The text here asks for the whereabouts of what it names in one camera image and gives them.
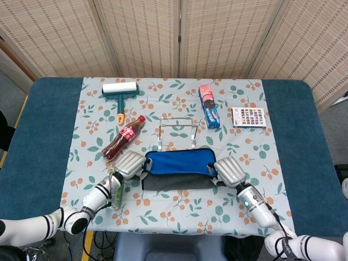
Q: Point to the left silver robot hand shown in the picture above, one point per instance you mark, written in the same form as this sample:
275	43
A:
130	166

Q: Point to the black box on floor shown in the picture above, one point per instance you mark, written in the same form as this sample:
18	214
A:
340	171

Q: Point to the blue pink cookie box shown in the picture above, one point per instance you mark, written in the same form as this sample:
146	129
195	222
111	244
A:
209	108

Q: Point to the black bag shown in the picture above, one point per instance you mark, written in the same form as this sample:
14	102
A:
244	248

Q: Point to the teal table cover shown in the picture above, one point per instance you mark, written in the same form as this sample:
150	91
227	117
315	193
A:
40	122

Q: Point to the chrome chair base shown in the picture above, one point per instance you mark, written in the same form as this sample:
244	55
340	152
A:
35	254

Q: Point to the cola bottle with red cap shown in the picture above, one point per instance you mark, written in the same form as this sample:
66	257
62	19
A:
122	138

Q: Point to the teal lint roller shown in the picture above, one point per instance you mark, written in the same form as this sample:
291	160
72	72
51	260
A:
121	88

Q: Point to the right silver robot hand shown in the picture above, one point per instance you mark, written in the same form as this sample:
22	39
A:
229	172

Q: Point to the white shoe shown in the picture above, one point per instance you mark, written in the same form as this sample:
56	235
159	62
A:
345	189

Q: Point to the green drink can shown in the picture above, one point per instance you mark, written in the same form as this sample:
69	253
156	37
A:
118	194

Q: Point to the black object beside table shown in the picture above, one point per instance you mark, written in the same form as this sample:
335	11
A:
4	130

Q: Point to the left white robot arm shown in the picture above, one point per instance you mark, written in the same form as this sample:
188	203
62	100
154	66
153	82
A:
95	195

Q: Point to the blue cloth with black back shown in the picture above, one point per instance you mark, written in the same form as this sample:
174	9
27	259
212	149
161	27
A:
179	163

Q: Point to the woven folding screen panel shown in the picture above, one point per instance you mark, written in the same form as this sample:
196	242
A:
217	35
141	35
54	35
312	40

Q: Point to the floral leaf print tablecloth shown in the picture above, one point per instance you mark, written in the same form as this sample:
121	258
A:
190	214

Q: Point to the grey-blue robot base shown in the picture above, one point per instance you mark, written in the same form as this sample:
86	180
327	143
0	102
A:
168	247

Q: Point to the white flat object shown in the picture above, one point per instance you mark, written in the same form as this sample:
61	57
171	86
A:
344	98

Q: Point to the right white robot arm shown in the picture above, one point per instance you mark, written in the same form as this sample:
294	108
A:
255	204

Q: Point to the silver metal rack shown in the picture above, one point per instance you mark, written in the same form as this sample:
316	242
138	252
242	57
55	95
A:
177	125

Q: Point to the flat box with colourful squares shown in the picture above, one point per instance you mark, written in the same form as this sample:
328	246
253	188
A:
248	117

